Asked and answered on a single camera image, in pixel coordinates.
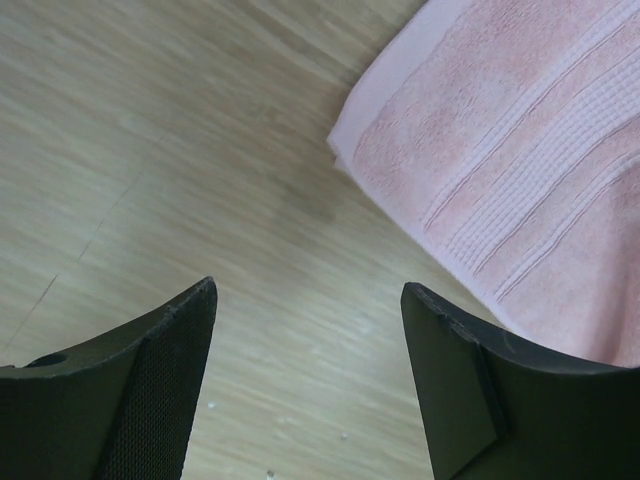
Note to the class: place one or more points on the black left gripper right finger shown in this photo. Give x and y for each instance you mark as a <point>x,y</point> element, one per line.
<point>497,406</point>

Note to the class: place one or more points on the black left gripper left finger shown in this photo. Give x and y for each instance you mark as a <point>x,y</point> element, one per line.
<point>118,406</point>

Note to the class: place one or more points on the large pink towel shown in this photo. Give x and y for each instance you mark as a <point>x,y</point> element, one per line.
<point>503,137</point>

